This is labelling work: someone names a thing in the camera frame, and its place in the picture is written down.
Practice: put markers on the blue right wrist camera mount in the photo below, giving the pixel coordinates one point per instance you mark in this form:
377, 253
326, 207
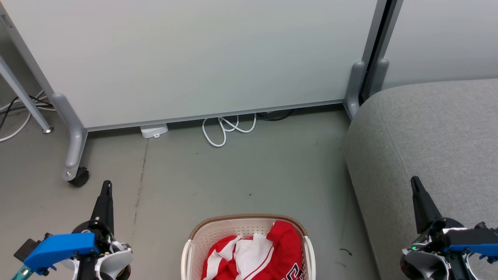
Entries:
472, 239

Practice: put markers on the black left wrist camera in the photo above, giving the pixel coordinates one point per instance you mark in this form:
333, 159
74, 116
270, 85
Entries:
26, 249

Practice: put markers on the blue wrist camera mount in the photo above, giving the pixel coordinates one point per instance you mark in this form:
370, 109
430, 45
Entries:
62, 247
472, 239

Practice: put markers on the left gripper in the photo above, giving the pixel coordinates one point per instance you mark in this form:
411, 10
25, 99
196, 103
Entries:
113, 264

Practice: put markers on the large white partition panel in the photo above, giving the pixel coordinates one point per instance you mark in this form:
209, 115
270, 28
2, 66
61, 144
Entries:
194, 58

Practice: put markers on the black caster wheel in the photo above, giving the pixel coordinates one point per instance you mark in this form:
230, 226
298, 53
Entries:
80, 177

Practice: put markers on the small black floor scrap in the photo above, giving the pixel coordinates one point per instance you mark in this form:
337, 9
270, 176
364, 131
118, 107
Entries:
347, 251

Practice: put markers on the beige plastic laundry basket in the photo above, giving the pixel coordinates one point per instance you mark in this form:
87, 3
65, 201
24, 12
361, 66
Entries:
218, 233

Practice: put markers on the narrow white partition panel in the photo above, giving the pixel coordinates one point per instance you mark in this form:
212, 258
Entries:
439, 39

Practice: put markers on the long grey partition foot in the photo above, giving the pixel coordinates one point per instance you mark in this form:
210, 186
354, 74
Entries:
74, 132

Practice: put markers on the grey fabric sofa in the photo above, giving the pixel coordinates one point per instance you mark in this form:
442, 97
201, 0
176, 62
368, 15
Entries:
428, 136

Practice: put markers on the grey metal table leg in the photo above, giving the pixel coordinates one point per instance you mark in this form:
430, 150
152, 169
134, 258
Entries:
23, 95

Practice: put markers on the white power adapter box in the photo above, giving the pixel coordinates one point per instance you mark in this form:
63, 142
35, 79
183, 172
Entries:
154, 130

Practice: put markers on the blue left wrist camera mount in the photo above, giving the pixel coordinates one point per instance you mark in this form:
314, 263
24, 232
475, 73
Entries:
62, 247

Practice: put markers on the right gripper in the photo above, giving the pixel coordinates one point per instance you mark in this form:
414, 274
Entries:
424, 260

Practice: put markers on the red and white jersey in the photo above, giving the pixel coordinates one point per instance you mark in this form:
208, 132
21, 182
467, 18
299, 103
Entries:
284, 249

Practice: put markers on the short grey partition foot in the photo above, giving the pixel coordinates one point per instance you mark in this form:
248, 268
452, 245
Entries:
355, 85
379, 76

